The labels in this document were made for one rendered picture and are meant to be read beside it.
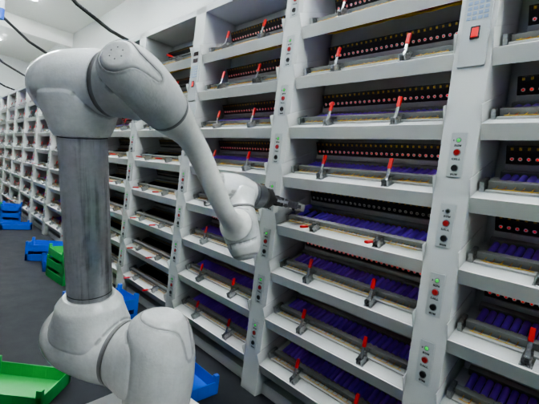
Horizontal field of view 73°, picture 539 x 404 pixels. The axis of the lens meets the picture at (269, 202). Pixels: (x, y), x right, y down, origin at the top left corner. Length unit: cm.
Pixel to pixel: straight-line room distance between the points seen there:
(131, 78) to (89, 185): 27
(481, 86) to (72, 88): 98
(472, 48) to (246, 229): 80
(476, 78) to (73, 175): 103
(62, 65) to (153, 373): 65
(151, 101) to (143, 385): 59
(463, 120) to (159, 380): 100
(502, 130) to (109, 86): 93
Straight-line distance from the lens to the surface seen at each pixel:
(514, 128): 112
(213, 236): 193
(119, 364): 93
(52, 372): 185
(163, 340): 87
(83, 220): 89
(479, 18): 123
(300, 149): 156
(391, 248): 123
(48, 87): 87
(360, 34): 167
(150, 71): 75
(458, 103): 117
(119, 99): 78
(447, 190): 114
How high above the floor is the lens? 91
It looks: 4 degrees down
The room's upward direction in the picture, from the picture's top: 7 degrees clockwise
